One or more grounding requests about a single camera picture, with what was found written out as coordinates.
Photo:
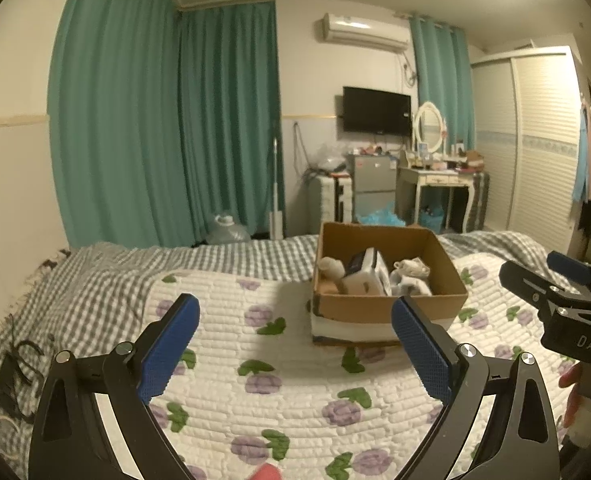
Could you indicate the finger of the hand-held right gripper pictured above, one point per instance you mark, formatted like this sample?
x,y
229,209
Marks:
x,y
570,265
525,277

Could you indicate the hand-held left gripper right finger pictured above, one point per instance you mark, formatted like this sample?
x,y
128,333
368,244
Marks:
x,y
423,350

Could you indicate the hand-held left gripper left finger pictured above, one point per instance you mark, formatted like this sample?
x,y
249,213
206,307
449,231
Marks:
x,y
170,345

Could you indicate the brown cardboard box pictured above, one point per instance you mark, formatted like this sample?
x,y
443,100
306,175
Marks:
x,y
375,305

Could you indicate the white socks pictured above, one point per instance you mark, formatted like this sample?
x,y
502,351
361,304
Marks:
x,y
410,285

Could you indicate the cream socks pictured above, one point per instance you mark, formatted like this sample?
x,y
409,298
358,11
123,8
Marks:
x,y
411,265

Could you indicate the person's right hand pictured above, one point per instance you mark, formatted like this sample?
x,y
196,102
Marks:
x,y
571,400

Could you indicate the white flat box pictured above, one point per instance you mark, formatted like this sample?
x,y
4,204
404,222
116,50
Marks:
x,y
335,330

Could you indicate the blue basket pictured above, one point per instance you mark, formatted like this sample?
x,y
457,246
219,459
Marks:
x,y
433,220

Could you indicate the white slatted wardrobe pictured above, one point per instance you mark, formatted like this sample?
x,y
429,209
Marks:
x,y
535,160

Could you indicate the white floral quilt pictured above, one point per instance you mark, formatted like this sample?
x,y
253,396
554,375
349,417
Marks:
x,y
295,360

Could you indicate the clear water jug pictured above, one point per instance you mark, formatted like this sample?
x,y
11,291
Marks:
x,y
230,230

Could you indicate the white dressing table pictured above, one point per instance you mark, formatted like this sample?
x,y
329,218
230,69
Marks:
x,y
435,177

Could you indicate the blue plastic bag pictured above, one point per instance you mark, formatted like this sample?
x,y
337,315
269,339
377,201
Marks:
x,y
380,216

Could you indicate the pink rounded object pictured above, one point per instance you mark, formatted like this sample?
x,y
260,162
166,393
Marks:
x,y
266,472

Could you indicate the small grey fridge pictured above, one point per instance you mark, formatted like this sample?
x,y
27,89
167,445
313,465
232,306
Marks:
x,y
373,185

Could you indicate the white suitcase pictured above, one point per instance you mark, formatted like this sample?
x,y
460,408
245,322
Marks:
x,y
328,200

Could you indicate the white oval mirror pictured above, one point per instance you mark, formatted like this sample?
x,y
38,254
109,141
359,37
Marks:
x,y
429,127

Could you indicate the white mop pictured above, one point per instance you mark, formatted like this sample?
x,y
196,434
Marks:
x,y
276,200

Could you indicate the narrow teal curtain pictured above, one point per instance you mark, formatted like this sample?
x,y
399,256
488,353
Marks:
x,y
443,85

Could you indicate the clear plastic bag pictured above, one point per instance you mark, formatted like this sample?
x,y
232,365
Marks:
x,y
331,156

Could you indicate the wide teal curtain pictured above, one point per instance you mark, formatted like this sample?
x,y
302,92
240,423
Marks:
x,y
115,110

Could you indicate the white air conditioner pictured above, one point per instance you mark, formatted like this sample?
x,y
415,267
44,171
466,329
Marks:
x,y
363,32

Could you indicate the black wall television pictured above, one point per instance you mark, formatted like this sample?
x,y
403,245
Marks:
x,y
375,110

